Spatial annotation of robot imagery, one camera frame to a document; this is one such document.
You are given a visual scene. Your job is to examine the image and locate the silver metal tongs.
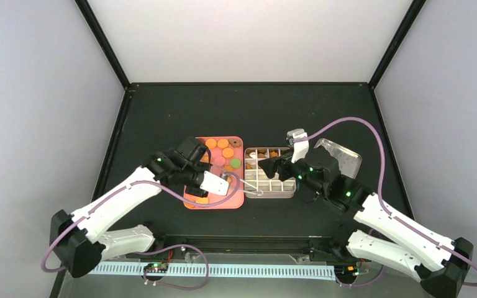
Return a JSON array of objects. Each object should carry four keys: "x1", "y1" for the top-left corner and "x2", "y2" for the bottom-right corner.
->
[{"x1": 218, "y1": 167, "x2": 265, "y2": 197}]

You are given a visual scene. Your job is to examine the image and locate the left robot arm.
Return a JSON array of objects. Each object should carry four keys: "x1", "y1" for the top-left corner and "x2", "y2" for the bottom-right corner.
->
[{"x1": 48, "y1": 137, "x2": 229, "y2": 278}]

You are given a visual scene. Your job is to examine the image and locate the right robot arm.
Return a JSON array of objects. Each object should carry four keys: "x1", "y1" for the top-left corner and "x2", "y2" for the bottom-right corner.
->
[{"x1": 258, "y1": 147, "x2": 473, "y2": 297}]

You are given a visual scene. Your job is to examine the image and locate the round orange cookie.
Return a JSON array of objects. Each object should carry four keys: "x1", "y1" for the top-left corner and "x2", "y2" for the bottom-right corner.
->
[
  {"x1": 217, "y1": 138, "x2": 230, "y2": 149},
  {"x1": 196, "y1": 197, "x2": 209, "y2": 205},
  {"x1": 205, "y1": 138, "x2": 217, "y2": 149}
]

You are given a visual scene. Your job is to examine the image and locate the metal tin with white dividers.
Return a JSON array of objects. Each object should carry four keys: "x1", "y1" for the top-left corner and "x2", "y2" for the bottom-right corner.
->
[{"x1": 243, "y1": 147, "x2": 296, "y2": 199}]

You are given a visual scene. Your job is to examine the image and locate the pink plastic tray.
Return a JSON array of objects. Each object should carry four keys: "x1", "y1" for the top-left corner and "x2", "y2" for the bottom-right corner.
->
[{"x1": 183, "y1": 136, "x2": 245, "y2": 210}]

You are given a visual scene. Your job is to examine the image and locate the round orange cookie top right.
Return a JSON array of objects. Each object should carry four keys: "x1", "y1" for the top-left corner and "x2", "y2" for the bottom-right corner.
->
[{"x1": 217, "y1": 138, "x2": 230, "y2": 149}]

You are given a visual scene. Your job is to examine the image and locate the round orange cookie bottom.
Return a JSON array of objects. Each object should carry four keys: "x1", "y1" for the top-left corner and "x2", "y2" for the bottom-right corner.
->
[{"x1": 196, "y1": 197, "x2": 209, "y2": 205}]

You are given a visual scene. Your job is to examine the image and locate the green round cookie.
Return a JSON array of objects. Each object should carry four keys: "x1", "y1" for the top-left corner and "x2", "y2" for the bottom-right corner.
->
[{"x1": 229, "y1": 158, "x2": 242, "y2": 169}]

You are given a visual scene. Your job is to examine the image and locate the flower cookie with dark centre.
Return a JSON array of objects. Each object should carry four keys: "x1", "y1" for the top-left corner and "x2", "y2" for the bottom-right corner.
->
[{"x1": 228, "y1": 138, "x2": 242, "y2": 148}]

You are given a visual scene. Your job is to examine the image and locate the silver tin lid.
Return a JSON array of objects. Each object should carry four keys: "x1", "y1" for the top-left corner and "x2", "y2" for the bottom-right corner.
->
[{"x1": 314, "y1": 138, "x2": 363, "y2": 179}]

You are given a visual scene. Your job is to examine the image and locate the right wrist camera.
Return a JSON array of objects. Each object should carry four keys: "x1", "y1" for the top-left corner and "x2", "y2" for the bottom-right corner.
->
[{"x1": 286, "y1": 129, "x2": 309, "y2": 163}]

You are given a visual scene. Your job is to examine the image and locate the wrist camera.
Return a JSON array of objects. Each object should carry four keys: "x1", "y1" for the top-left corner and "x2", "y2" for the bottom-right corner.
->
[
  {"x1": 199, "y1": 171, "x2": 229, "y2": 196},
  {"x1": 286, "y1": 129, "x2": 309, "y2": 163}
]

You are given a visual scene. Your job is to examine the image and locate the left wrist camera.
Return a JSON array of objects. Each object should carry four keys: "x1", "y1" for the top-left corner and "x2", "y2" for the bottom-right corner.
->
[{"x1": 199, "y1": 171, "x2": 229, "y2": 196}]

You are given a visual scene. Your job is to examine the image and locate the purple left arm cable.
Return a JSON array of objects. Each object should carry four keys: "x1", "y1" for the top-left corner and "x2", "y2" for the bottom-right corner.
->
[{"x1": 40, "y1": 170, "x2": 243, "y2": 273}]

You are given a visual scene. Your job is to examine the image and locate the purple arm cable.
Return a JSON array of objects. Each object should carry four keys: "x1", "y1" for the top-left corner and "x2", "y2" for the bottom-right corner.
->
[
  {"x1": 304, "y1": 117, "x2": 477, "y2": 287},
  {"x1": 40, "y1": 170, "x2": 243, "y2": 273}
]

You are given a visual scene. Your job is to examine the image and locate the black front rail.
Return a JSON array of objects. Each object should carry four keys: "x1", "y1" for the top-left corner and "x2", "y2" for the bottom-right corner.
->
[{"x1": 157, "y1": 235, "x2": 334, "y2": 254}]

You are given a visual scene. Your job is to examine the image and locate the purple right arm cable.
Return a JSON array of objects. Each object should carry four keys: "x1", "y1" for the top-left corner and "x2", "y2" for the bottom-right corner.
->
[{"x1": 304, "y1": 117, "x2": 477, "y2": 287}]

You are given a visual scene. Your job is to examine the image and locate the white slotted cable duct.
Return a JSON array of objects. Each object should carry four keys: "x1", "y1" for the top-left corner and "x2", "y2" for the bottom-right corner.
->
[{"x1": 90, "y1": 261, "x2": 336, "y2": 281}]

